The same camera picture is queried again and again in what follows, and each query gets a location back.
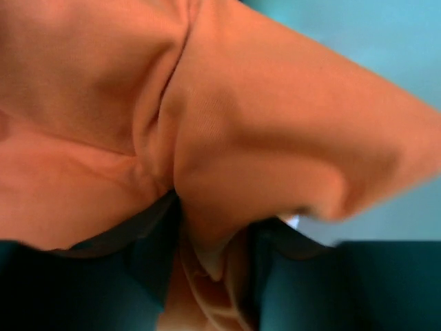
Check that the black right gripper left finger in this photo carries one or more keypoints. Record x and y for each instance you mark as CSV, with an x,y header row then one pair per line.
x,y
117,280

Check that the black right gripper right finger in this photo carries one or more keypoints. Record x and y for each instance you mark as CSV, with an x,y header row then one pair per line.
x,y
299,284

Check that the orange t shirt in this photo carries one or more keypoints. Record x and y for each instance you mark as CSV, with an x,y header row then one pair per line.
x,y
106,106

